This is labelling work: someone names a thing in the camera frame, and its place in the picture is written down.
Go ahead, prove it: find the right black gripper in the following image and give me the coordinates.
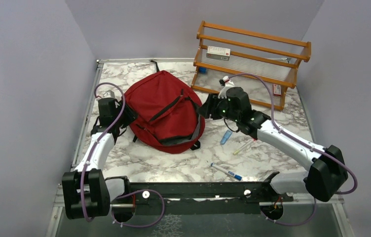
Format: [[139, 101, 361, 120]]
[[196, 93, 239, 123]]

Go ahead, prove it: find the red student backpack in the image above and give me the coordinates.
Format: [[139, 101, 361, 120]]
[[124, 69, 205, 154]]

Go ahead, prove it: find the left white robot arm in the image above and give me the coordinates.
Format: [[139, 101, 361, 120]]
[[62, 98, 137, 222]]

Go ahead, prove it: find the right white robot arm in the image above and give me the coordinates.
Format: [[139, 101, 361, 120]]
[[197, 87, 348, 202]]

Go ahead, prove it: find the blue glue stick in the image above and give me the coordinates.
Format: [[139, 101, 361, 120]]
[[220, 129, 233, 145]]

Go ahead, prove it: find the yellow green pen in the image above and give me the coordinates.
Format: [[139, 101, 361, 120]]
[[233, 139, 254, 156]]

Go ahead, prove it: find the small red white box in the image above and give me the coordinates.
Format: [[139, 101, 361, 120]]
[[273, 84, 282, 96]]

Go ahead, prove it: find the orange wooden shelf rack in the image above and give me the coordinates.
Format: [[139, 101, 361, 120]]
[[190, 21, 312, 111]]

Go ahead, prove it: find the small blue block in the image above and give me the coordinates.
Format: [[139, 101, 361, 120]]
[[198, 67, 207, 74]]

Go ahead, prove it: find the white box on shelf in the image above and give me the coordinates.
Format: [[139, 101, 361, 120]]
[[206, 46, 231, 61]]

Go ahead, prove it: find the white blue marker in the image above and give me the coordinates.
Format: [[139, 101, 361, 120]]
[[210, 162, 242, 181]]

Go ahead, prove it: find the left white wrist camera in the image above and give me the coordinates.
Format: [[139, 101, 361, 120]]
[[102, 90, 116, 99]]

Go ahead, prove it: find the black metal base rail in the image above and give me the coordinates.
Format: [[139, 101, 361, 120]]
[[53, 173, 345, 217]]

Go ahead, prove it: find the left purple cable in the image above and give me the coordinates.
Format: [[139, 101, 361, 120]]
[[79, 82, 166, 229]]

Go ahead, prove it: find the purple cable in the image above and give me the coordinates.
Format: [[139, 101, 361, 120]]
[[79, 82, 166, 229], [224, 73, 359, 227]]

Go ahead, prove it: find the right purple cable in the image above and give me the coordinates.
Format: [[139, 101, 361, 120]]
[[224, 73, 359, 227]]

